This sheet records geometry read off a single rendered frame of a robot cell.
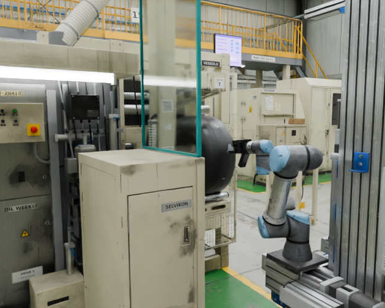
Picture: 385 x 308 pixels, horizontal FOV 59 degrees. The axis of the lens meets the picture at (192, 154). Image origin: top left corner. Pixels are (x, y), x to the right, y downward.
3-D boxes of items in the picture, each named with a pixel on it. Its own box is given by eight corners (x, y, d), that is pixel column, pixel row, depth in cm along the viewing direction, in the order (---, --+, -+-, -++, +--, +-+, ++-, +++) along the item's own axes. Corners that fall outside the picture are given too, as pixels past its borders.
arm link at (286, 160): (288, 242, 176) (313, 154, 146) (260, 244, 174) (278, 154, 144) (280, 225, 186) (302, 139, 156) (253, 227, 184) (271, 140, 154)
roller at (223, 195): (183, 203, 223) (186, 206, 219) (183, 197, 222) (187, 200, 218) (224, 196, 242) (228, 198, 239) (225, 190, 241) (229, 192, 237)
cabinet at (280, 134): (274, 189, 667) (275, 124, 653) (254, 184, 717) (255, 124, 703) (307, 184, 713) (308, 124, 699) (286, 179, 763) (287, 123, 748)
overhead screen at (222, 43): (214, 65, 607) (214, 33, 601) (213, 65, 611) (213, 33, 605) (241, 67, 637) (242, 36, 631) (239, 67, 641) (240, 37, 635)
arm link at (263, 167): (278, 174, 189) (277, 154, 189) (258, 175, 188) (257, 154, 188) (273, 174, 197) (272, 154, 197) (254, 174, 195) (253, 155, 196)
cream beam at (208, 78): (159, 88, 237) (158, 66, 235) (142, 90, 258) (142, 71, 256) (226, 91, 271) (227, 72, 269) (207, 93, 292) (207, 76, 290)
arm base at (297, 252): (318, 257, 177) (319, 239, 176) (297, 264, 169) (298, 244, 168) (296, 248, 190) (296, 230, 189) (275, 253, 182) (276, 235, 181)
